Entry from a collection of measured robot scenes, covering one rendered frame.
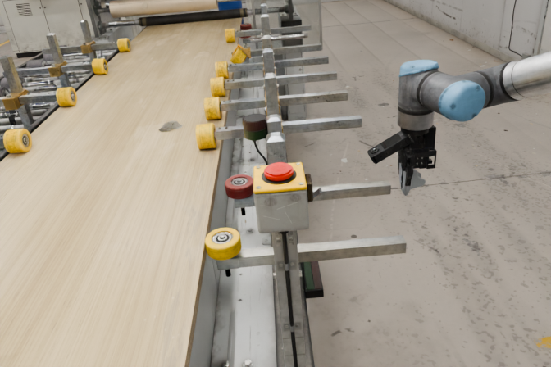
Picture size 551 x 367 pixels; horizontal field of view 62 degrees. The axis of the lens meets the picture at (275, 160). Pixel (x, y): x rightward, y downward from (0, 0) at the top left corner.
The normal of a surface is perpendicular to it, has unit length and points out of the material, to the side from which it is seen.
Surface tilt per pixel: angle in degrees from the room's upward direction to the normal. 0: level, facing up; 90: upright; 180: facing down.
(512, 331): 0
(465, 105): 90
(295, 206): 90
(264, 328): 0
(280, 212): 90
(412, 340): 0
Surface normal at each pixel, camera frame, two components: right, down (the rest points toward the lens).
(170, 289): -0.08, -0.88
